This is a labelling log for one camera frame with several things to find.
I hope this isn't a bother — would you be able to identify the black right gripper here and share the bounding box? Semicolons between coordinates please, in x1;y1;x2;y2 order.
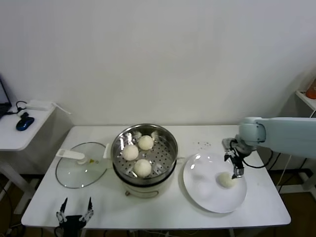
224;151;245;180

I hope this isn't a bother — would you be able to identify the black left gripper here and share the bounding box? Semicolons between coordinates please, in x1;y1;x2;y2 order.
56;196;95;230

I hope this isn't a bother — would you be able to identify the white steamed baozi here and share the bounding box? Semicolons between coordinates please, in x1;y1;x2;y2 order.
133;158;152;178
216;172;239;190
122;144;140;161
138;135;155;151

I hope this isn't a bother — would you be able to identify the stainless steel steamer basket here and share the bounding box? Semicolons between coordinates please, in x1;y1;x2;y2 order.
103;123;179;185

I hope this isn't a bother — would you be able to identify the white round plate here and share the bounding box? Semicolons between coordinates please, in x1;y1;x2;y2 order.
183;153;248;214

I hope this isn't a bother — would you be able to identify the cream electric cooker pot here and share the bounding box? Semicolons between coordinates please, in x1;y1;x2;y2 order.
104;154;188;198

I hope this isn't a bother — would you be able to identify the white side table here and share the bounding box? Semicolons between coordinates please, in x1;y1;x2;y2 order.
0;105;73;214

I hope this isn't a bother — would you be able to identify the white shelf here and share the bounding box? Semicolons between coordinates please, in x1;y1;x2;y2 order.
295;89;316;111

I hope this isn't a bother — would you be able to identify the blue computer mouse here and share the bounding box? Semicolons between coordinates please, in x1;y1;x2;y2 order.
16;116;35;131

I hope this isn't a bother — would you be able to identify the orange bottle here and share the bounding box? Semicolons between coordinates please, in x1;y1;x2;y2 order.
306;78;316;100

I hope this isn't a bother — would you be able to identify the white rectangular box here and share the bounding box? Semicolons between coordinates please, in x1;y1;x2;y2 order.
25;99;53;111

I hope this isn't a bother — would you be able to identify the black laptop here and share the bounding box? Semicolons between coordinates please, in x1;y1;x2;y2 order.
0;73;12;119

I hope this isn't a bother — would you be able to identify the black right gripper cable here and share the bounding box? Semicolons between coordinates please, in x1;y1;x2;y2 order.
242;148;274;169

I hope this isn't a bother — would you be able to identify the black cable with inline plug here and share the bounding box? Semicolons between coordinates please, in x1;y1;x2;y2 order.
267;150;282;171

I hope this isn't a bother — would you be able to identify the glass lid with white handle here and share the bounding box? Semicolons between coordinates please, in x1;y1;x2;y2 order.
55;142;109;189

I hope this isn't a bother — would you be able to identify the white hanging cable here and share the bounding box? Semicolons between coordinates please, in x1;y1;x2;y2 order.
276;154;293;186

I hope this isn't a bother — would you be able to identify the white desk frame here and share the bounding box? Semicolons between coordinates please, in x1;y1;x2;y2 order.
277;170;316;194

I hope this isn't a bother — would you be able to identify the thin white cable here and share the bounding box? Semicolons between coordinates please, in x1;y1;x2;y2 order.
51;101;72;115

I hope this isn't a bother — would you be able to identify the black mouse cable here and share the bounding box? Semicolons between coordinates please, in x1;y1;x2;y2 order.
5;100;31;119

